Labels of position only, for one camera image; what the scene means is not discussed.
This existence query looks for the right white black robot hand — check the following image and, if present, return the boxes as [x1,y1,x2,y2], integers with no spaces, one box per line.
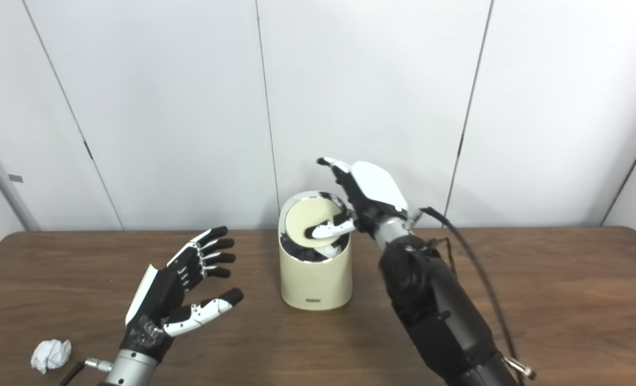
[304,157,409,241]

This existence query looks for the cream-colored round bin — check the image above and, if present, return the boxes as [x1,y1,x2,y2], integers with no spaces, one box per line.
[278,191,353,311]

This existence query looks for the white paper ball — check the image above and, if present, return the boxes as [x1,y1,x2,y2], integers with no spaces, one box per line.
[31,339,73,374]

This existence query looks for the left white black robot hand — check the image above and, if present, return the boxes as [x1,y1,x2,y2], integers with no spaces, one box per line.
[121,226,244,361]

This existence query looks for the cream round bin lid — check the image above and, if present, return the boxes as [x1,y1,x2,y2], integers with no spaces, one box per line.
[287,197,345,248]

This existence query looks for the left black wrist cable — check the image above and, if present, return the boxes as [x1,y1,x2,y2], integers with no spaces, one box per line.
[59,358,114,386]

